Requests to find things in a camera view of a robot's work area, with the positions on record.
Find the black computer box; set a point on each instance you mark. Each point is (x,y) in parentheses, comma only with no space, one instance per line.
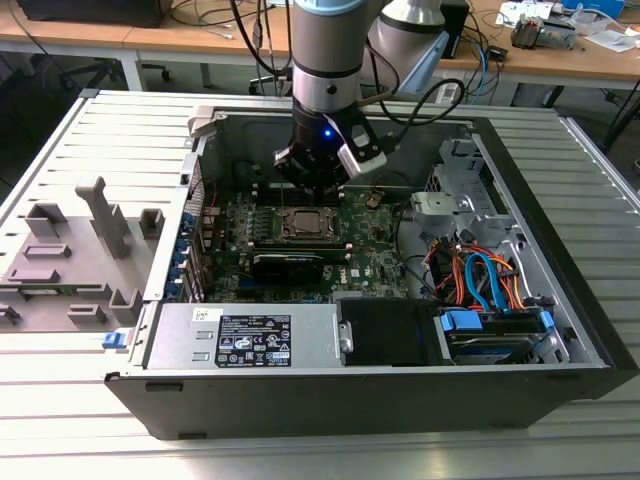
(90,12)

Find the round coin battery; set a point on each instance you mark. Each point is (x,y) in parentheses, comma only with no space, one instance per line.
(372,202)

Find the black speaker box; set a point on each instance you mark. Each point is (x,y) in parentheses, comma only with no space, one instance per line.
(457,30)

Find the silver support bracket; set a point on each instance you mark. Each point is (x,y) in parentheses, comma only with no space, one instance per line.
(425,207)

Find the metal drive cage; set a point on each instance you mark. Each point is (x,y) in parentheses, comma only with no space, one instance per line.
(460,175)

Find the hard disk blue carrier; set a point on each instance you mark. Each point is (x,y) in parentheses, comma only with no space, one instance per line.
(480,350)

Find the green RAM stick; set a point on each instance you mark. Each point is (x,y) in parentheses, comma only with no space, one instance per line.
(300,251)
(47,291)

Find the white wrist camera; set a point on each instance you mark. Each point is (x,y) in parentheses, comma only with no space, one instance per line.
(360,162)

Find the black office chair base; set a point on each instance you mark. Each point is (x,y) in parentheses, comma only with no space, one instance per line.
(260,82)

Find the CPU socket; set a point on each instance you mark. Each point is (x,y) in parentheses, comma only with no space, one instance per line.
(336,234)

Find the green motherboard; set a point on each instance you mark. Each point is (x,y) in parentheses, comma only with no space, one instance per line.
(370,250)

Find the white printed leaflet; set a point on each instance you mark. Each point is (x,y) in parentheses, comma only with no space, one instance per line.
(520,12)

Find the silver power supply unit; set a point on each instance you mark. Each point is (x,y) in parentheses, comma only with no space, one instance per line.
(170,340)

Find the wooden desk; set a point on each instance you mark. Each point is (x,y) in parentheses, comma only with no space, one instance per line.
(575,62)
(75,35)

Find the pale blue teach pendant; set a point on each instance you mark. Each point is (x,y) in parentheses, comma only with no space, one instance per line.
(425,60)

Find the grey metal device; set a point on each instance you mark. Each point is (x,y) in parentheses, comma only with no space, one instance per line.
(560,36)

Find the grey case latch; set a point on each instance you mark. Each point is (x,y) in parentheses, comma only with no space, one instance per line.
(200,122)

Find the white paper sheet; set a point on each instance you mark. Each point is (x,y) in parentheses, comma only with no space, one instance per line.
(612,39)

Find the black PC case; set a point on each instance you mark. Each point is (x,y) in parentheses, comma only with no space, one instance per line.
(325,405)

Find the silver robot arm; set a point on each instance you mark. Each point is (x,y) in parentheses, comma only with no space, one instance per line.
(325,50)

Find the black graphics card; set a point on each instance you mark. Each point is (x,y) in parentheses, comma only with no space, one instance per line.
(287,270)

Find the CPU cooler heat sink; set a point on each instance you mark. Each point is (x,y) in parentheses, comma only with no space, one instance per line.
(525,32)

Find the blue plastic clip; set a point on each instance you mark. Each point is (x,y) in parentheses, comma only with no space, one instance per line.
(114,341)

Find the grey parts rack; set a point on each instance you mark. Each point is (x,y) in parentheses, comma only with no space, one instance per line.
(75,260)

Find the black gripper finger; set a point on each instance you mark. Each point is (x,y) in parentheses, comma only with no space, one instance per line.
(334,179)
(292,167)

